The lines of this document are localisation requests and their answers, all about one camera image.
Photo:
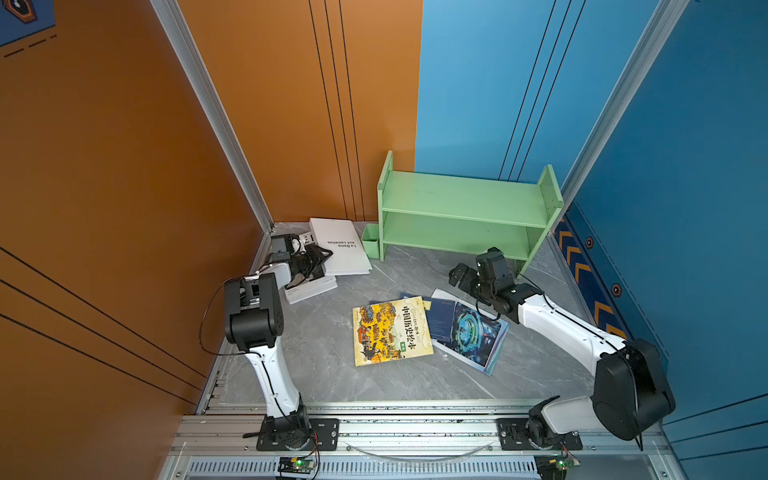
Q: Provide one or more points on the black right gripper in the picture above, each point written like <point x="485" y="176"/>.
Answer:
<point x="469" y="274"/>

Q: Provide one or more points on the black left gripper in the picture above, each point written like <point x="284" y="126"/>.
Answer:
<point x="316" y="258"/>

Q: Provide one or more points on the white LOVER book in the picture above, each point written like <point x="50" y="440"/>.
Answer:
<point x="310" y="289"/>

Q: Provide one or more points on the white book with brown pattern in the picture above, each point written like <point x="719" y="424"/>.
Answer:
<point x="341" y="238"/>

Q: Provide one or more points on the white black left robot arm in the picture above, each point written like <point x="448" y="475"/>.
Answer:
<point x="254" y="323"/>

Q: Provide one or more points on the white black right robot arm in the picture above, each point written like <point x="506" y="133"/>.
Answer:
<point x="631" y="391"/>

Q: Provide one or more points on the dark blue circle-cover book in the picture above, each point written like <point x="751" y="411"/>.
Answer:
<point x="460" y="330"/>

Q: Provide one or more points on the small green box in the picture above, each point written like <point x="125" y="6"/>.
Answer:
<point x="370" y="240"/>

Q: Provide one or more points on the green wooden two-tier shelf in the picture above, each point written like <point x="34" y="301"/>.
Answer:
<point x="465" y="215"/>

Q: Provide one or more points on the yellow illustrated Chinese book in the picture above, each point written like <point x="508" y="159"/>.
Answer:
<point x="391" y="331"/>

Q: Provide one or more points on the right green circuit board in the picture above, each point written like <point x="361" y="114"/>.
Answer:
<point x="555" y="467"/>

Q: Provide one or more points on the green circuit board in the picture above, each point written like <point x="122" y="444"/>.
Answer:
<point x="555" y="467"/>
<point x="296" y="468"/>

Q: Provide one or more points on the left green circuit board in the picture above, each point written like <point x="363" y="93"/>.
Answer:
<point x="296" y="468"/>

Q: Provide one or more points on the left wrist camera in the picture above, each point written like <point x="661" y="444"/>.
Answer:
<point x="290" y="244"/>

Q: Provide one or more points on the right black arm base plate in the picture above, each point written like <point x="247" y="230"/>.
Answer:
<point x="519" y="434"/>

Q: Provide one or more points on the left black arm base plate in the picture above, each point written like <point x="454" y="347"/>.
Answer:
<point x="298" y="435"/>

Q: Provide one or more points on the aluminium mounting rail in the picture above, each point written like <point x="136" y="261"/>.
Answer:
<point x="393" y="428"/>

